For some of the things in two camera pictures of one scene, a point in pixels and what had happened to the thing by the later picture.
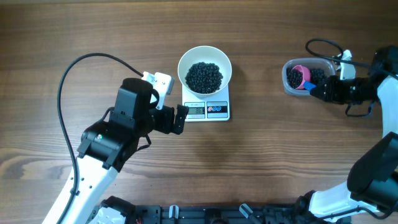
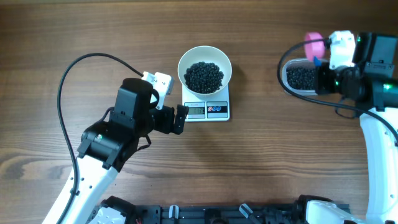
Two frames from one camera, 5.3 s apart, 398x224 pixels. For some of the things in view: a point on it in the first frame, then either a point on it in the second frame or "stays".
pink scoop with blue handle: (305, 84) -> (314, 51)
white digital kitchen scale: (214, 107) stays
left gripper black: (167, 126) stays
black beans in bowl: (204, 78) stays
